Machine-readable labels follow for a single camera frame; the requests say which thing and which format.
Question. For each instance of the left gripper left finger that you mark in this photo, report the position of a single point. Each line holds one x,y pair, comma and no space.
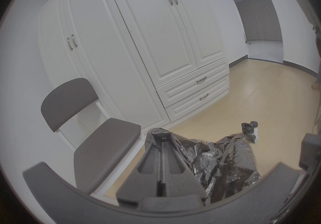
148,182

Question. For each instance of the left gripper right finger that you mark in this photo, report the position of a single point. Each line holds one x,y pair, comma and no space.
180,182

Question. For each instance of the white wardrobe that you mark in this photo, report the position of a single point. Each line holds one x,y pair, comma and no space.
150,42

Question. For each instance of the crumpled black plastic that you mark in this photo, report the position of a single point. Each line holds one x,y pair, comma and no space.
249,127

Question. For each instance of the black plastic bag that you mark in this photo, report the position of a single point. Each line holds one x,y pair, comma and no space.
225,167

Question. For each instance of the grey and white chair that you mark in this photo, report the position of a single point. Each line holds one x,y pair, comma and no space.
105,147

